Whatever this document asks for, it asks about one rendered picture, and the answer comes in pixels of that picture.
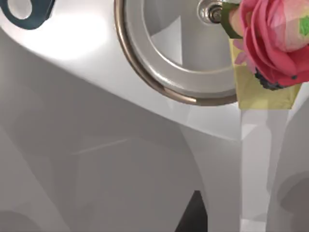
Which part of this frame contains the silver round dish bronze rim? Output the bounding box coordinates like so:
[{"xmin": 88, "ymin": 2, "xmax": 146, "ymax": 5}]
[{"xmin": 114, "ymin": 0, "xmax": 242, "ymax": 107}]

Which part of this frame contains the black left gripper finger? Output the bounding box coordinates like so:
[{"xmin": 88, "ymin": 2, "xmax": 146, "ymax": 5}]
[{"xmin": 174, "ymin": 190, "xmax": 209, "ymax": 232}]

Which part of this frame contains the pink flower in yellow pot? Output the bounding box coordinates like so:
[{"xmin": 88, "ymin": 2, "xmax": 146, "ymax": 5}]
[{"xmin": 221, "ymin": 0, "xmax": 309, "ymax": 111}]

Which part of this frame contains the dark blue ring-shaped object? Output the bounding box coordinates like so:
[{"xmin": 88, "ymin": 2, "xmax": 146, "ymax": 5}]
[{"xmin": 0, "ymin": 0, "xmax": 56, "ymax": 30}]

